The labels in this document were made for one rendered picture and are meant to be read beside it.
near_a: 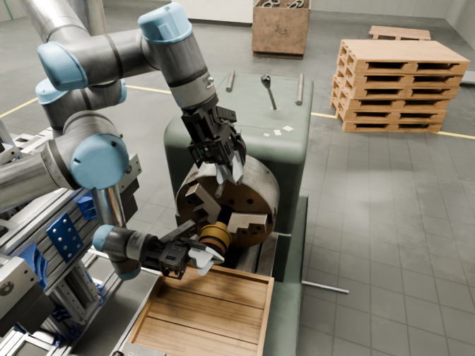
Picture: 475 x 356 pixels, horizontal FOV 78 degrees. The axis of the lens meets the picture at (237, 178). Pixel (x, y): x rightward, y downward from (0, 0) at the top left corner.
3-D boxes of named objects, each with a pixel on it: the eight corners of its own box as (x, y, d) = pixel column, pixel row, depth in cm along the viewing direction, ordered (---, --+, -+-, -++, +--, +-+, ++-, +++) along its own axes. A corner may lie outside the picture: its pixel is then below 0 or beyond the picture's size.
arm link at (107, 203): (51, 99, 71) (96, 236, 101) (56, 118, 64) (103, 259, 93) (102, 93, 76) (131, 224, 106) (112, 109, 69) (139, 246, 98)
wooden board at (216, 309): (170, 262, 102) (169, 255, 100) (273, 284, 96) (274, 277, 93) (126, 354, 80) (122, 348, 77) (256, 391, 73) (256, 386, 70)
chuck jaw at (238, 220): (235, 203, 90) (273, 205, 87) (237, 215, 93) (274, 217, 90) (225, 230, 82) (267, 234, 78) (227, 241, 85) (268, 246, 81)
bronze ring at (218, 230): (203, 215, 84) (191, 239, 77) (234, 220, 82) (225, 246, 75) (205, 235, 90) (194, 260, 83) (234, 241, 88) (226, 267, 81)
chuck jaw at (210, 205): (214, 204, 92) (189, 178, 88) (225, 199, 90) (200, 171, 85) (203, 230, 84) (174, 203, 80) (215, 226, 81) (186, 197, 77)
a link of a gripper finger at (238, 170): (233, 198, 62) (218, 163, 57) (239, 181, 67) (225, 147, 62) (247, 196, 61) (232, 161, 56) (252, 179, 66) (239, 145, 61)
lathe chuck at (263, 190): (186, 215, 109) (185, 146, 88) (268, 237, 105) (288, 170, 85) (176, 234, 102) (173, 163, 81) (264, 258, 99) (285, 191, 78)
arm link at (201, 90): (177, 75, 55) (216, 63, 52) (188, 97, 58) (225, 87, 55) (161, 91, 50) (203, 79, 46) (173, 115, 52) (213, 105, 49)
